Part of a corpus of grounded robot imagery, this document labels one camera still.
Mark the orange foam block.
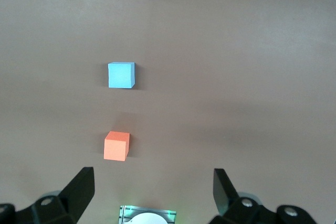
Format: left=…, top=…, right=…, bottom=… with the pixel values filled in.
left=103, top=131, right=130, bottom=162

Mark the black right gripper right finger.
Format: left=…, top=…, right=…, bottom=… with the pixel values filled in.
left=209, top=168, right=279, bottom=224

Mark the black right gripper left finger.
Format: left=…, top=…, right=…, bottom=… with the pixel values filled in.
left=15, top=166, right=96, bottom=224

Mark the brown paper table cover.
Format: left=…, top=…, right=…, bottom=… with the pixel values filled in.
left=0, top=0, right=336, bottom=224

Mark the light blue foam block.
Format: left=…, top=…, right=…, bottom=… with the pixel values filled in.
left=108, top=62, right=136, bottom=89

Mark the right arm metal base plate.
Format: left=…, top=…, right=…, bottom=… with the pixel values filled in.
left=119, top=205, right=177, bottom=224

